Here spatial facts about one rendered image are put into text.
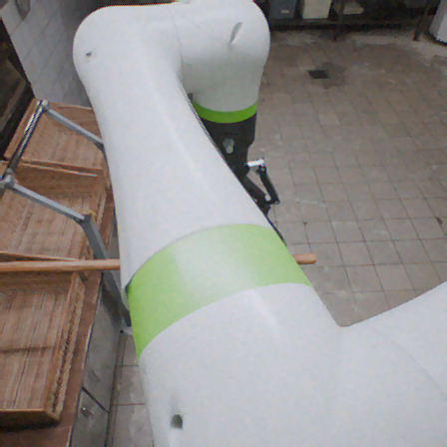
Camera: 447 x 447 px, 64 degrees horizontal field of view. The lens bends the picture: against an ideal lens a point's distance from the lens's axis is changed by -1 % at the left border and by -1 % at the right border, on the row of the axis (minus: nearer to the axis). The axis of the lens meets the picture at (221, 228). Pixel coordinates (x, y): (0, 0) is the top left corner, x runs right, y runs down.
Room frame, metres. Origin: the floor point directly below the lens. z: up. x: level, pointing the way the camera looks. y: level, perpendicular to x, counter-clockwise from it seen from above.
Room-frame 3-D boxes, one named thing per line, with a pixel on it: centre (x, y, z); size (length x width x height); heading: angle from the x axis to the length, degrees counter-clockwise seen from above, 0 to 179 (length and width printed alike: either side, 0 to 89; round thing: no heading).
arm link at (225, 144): (0.46, -0.01, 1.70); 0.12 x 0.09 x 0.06; 5
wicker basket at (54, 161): (1.74, 0.89, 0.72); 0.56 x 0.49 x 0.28; 4
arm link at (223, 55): (0.47, 0.00, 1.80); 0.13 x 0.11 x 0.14; 110
